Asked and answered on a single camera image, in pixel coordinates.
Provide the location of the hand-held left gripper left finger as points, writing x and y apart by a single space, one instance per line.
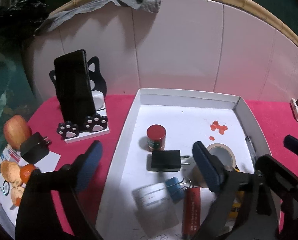
89 165

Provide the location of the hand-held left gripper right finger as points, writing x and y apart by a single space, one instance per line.
206 165

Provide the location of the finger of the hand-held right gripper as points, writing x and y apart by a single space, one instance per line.
296 145
281 173

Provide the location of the beige tape roll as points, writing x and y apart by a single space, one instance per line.
233 155

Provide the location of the yellow tube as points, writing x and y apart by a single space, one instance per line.
236 205

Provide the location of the white cardboard box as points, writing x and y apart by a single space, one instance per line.
178 115

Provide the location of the white pen-shaped device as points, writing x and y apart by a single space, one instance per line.
297 111

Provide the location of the blue binder clip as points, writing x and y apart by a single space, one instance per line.
175 188

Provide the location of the red stains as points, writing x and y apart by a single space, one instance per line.
218 127

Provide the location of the black pen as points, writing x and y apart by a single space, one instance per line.
250 147

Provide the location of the black charger plug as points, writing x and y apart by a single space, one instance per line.
35 147
164 161

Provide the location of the red-lid tin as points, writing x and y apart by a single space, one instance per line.
156 135

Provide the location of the tangerine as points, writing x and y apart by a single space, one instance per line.
26 173

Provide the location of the black smartphone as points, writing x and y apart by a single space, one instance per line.
74 90

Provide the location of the orange peel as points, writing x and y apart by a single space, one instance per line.
17 196
10 171

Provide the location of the red apple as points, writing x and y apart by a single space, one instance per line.
16 132

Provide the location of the black cat phone stand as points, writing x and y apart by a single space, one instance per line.
97 80

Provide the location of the teal patterned cloth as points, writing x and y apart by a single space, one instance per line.
4 80

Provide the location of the bamboo rim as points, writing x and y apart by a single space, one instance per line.
251 1

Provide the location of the black plastic bag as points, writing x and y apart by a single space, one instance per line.
19 5

